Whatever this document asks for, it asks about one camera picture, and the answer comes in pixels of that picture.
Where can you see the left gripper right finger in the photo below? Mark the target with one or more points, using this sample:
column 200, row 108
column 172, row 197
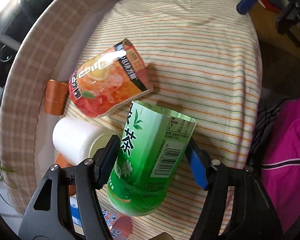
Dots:
column 237, row 205

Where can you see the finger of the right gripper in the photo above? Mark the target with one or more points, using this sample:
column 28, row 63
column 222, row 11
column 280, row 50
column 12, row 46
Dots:
column 244, row 6

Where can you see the orange label cut bottle cup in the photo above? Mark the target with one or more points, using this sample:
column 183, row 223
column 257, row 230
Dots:
column 109, row 80

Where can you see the striped yellow bed sheet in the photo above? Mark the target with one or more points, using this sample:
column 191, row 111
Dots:
column 204, row 60

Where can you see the orange paper cup far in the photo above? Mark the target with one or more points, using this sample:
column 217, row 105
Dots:
column 55, row 96

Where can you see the magenta jacket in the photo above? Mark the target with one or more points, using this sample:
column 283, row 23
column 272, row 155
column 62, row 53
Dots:
column 280, row 168

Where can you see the green tea cut bottle cup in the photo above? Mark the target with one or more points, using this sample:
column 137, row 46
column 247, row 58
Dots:
column 153, row 142

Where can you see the white plastic cup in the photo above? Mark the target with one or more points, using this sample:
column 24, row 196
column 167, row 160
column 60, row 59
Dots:
column 77, row 139

